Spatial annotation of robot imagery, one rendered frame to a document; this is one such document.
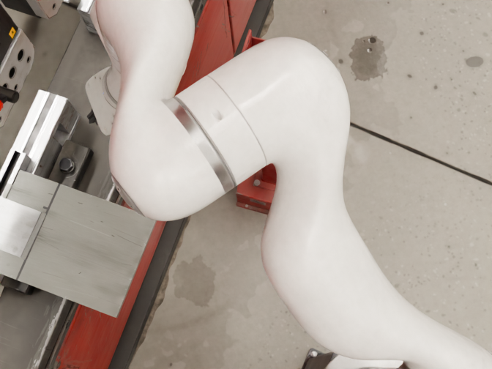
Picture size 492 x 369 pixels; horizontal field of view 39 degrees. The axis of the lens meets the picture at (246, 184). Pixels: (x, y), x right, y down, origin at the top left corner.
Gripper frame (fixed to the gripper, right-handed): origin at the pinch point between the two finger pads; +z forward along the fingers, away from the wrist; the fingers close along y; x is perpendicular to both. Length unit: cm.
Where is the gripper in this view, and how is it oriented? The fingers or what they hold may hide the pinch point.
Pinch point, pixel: (98, 115)
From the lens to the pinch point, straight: 130.1
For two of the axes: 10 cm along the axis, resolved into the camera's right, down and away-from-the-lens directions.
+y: 3.5, 9.4, -0.1
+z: -4.7, 1.9, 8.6
